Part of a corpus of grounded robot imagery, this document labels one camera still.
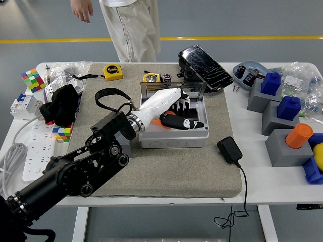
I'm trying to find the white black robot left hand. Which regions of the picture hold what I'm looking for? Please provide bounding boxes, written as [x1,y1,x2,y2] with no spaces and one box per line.
[137,87,205,131]

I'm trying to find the person's hand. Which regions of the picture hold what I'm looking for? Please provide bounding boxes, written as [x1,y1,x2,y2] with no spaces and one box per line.
[71,0,94,24]

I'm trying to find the grey junction box with lid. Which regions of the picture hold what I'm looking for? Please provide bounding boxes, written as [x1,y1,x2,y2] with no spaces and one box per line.
[138,81,210,149]

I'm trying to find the yellow tape measure clear face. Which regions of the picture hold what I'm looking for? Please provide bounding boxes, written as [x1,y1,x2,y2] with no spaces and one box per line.
[142,73,163,84]

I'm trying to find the person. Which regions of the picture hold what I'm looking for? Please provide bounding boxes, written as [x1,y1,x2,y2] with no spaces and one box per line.
[70,0,162,63]

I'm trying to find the grey block holder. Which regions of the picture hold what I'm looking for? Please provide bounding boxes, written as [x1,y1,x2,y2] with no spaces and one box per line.
[264,129,315,167]
[247,79,283,113]
[116,135,133,158]
[261,100,301,137]

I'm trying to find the clear plastic parts bag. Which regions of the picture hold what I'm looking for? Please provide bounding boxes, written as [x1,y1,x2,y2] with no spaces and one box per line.
[300,90,323,119]
[46,60,93,84]
[268,62,323,98]

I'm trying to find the grey-brown mat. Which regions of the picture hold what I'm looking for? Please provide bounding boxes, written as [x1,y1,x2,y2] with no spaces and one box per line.
[62,62,243,199]

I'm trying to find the white purple package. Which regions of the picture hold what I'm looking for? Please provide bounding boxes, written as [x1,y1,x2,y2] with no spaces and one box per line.
[43,77,84,104]

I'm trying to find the black power adapter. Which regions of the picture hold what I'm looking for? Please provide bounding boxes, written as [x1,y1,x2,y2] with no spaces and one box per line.
[217,136,243,166]

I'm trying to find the colourful puzzle cube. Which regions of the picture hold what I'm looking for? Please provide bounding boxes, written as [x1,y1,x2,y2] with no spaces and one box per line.
[52,126,73,143]
[21,68,47,93]

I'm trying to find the blue-grey dish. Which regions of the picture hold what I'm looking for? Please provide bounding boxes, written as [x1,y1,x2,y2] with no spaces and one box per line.
[232,60,270,91]

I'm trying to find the black cloth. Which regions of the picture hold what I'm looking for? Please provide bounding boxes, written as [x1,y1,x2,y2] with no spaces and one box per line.
[39,84,79,127]

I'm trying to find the small metal part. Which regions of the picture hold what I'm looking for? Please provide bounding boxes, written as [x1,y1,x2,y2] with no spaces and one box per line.
[248,67,265,78]

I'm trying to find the blue block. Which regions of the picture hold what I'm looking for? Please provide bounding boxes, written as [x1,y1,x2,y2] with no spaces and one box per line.
[260,72,282,96]
[277,95,302,120]

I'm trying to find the white circuit breaker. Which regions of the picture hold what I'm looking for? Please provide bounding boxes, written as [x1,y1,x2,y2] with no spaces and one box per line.
[10,93,43,120]

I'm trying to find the white power strip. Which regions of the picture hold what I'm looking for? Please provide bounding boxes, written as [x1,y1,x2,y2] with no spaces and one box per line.
[22,122,58,182]

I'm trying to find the white table leg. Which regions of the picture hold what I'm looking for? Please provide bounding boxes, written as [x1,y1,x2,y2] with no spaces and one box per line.
[72,207,89,242]
[257,205,278,242]

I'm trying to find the blue plastic holder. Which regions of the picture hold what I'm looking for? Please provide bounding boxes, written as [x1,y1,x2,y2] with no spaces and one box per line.
[302,133,323,186]

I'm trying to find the yellow rounded object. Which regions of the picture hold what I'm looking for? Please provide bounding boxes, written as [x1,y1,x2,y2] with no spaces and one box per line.
[312,143,323,173]

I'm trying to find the black table control panel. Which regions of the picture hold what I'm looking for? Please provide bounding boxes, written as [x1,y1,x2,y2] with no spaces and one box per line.
[296,203,323,211]

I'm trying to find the yellow tape measure with strap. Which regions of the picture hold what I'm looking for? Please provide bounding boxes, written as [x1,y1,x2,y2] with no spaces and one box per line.
[72,64,124,82]

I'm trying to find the black adapter cord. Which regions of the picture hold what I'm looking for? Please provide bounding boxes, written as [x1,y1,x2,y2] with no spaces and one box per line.
[213,163,250,229]

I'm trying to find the white power cable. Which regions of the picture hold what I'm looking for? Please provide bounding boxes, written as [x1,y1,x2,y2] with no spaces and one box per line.
[0,115,43,200]

